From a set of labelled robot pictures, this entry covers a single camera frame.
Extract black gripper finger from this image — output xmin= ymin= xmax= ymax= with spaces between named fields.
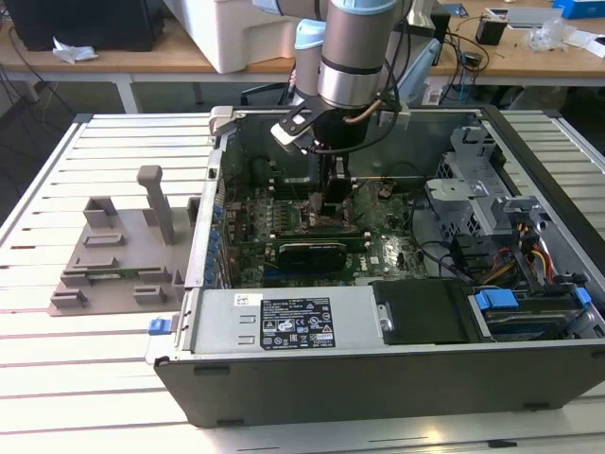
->
xmin=320 ymin=155 xmax=354 ymax=215

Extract silver CPU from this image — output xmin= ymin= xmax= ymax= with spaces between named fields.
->
xmin=305 ymin=201 xmax=339 ymax=227

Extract CPU socket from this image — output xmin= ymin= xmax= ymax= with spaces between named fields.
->
xmin=300 ymin=197 xmax=354 ymax=231

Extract black RAM slot bank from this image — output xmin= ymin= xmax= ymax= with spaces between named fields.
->
xmin=272 ymin=178 xmax=354 ymax=201
xmin=271 ymin=228 xmax=368 ymax=244

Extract black graphics card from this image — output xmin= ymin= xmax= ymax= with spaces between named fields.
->
xmin=277 ymin=241 xmax=350 ymax=274

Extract green motherboard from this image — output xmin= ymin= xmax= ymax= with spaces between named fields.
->
xmin=221 ymin=177 xmax=426 ymax=289

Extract grey case release latch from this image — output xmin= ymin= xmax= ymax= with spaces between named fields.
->
xmin=208 ymin=105 xmax=236 ymax=137

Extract large white box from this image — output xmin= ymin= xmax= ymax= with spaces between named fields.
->
xmin=207 ymin=0 xmax=327 ymax=76

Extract grey metal drive cage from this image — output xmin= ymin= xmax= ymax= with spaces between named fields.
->
xmin=423 ymin=123 xmax=553 ymax=248

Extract black desktop device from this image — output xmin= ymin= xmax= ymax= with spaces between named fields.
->
xmin=430 ymin=11 xmax=453 ymax=46

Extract grey power supply unit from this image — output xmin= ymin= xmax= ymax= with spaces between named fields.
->
xmin=192 ymin=286 xmax=382 ymax=355

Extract small black box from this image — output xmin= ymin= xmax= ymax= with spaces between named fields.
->
xmin=475 ymin=16 xmax=508 ymax=47

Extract hard disk in blue carrier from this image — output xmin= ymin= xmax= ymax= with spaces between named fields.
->
xmin=467 ymin=287 xmax=595 ymax=342

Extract wooden desk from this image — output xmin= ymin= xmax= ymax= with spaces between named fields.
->
xmin=0 ymin=18 xmax=299 ymax=114
xmin=427 ymin=9 xmax=605 ymax=89

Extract black open PC case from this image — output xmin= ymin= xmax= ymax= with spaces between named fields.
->
xmin=145 ymin=104 xmax=605 ymax=429

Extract grey parts rack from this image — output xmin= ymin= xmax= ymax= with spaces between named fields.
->
xmin=48 ymin=164 xmax=203 ymax=318

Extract grey flat box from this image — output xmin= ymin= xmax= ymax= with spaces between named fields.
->
xmin=484 ymin=7 xmax=564 ymax=30

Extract clear plastic bag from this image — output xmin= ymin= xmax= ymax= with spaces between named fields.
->
xmin=525 ymin=11 xmax=578 ymax=52

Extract green RAM stick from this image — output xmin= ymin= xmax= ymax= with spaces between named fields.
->
xmin=87 ymin=269 xmax=142 ymax=281

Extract white paper card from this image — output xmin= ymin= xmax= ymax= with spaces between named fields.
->
xmin=564 ymin=28 xmax=605 ymax=59

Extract blue cardboard box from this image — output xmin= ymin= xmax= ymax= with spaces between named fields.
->
xmin=551 ymin=0 xmax=605 ymax=21

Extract large black box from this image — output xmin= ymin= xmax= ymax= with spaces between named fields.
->
xmin=8 ymin=0 xmax=165 ymax=53

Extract crumpled white paper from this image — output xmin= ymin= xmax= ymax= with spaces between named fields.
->
xmin=50 ymin=35 xmax=99 ymax=65

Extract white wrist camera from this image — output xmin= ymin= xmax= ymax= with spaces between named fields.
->
xmin=270 ymin=113 xmax=316 ymax=154

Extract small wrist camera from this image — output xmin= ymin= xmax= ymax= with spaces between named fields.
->
xmin=377 ymin=109 xmax=410 ymax=128

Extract yellow red power wires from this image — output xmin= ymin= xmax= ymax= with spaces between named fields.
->
xmin=491 ymin=220 xmax=555 ymax=286

